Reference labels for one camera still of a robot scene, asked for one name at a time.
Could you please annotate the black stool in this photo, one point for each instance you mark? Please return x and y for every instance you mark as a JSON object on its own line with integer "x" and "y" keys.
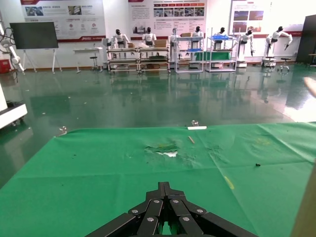
{"x": 284, "y": 59}
{"x": 93, "y": 58}

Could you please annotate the white table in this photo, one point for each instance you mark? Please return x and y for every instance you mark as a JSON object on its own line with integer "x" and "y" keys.
{"x": 87, "y": 50}

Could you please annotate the metal shelving rack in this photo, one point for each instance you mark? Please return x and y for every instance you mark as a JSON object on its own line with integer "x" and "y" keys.
{"x": 154, "y": 50}
{"x": 123, "y": 50}

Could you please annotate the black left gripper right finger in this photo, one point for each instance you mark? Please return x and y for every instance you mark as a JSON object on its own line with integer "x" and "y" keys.
{"x": 185, "y": 212}

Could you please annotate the brown cardboard box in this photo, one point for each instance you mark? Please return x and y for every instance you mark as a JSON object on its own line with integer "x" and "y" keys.
{"x": 160, "y": 43}

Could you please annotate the small wooden stick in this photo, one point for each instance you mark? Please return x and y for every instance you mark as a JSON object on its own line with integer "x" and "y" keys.
{"x": 191, "y": 140}

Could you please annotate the white shelving rack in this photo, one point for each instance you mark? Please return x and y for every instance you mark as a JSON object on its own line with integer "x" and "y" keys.
{"x": 190, "y": 39}

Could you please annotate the white machine base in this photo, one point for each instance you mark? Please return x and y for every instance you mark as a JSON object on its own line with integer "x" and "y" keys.
{"x": 12, "y": 113}

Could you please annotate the black cabinet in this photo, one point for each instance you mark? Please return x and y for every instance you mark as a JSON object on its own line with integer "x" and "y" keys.
{"x": 307, "y": 39}

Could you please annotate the blue topped shelving rack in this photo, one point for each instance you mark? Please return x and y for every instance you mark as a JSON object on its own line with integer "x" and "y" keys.
{"x": 221, "y": 37}

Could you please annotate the black screen on stand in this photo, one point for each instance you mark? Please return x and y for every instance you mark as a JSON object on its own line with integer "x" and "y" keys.
{"x": 34, "y": 35}

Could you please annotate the red box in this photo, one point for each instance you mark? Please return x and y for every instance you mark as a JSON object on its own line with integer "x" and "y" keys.
{"x": 5, "y": 66}

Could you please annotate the green table cloth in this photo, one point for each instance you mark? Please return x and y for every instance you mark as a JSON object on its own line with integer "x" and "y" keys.
{"x": 98, "y": 168}

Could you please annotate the white humanoid robot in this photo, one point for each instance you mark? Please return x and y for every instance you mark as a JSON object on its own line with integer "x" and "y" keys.
{"x": 277, "y": 37}
{"x": 120, "y": 38}
{"x": 247, "y": 39}
{"x": 197, "y": 33}
{"x": 148, "y": 37}
{"x": 222, "y": 33}

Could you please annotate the white jointed robot arm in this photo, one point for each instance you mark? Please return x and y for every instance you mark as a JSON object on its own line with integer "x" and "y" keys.
{"x": 13, "y": 53}

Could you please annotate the wall poster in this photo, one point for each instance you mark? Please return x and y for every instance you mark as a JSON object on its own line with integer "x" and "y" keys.
{"x": 168, "y": 17}
{"x": 64, "y": 19}
{"x": 249, "y": 17}

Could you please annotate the large open cardboard carton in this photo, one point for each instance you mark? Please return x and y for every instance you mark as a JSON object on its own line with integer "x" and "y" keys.
{"x": 306, "y": 209}

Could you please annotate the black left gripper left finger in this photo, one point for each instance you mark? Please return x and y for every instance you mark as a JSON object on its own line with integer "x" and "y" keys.
{"x": 148, "y": 212}

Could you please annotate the metal binder clip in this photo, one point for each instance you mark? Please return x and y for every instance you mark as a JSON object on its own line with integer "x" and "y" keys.
{"x": 63, "y": 129}
{"x": 197, "y": 127}

